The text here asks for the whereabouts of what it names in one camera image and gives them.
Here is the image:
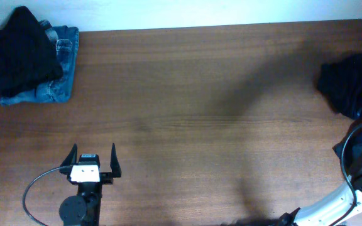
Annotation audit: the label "dark clothes pile right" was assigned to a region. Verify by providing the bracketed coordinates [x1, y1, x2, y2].
[316, 53, 362, 168]

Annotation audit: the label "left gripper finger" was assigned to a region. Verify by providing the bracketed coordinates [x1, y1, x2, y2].
[61, 144, 77, 167]
[110, 143, 122, 178]

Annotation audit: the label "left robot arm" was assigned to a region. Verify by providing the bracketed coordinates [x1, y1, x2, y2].
[59, 144, 122, 226]

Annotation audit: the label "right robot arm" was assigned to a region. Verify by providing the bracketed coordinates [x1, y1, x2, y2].
[276, 55, 362, 225]

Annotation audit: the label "black folded garment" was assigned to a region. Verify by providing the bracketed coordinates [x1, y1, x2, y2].
[0, 6, 63, 97]

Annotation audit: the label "folded blue jeans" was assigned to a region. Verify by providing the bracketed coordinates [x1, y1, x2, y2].
[0, 20, 80, 105]

